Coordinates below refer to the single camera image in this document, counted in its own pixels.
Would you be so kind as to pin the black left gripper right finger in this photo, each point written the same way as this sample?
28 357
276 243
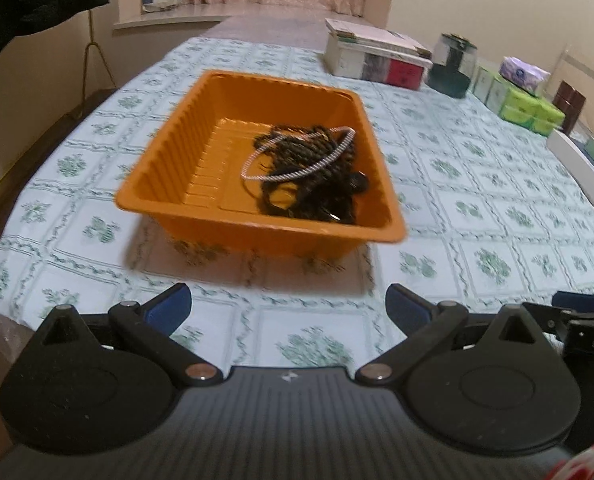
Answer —
429 329

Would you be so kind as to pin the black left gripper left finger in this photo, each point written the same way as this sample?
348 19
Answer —
146 330

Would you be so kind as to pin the orange plastic tray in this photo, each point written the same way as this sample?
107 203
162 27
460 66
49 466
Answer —
277 166

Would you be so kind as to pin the white box edge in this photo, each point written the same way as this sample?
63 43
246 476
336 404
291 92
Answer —
574 160

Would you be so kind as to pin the green tissue packs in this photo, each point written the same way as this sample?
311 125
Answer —
514 105

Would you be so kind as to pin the dark brown wooden box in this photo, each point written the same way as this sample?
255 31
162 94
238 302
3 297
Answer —
571 102

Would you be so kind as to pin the purple tissue pack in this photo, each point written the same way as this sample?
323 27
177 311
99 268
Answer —
528 77

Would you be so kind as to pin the white red box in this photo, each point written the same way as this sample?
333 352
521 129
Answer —
376 65

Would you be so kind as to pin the dark glass jar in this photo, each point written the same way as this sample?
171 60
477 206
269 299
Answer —
453 66

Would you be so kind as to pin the stack of books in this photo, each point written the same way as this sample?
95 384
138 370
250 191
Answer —
370 36

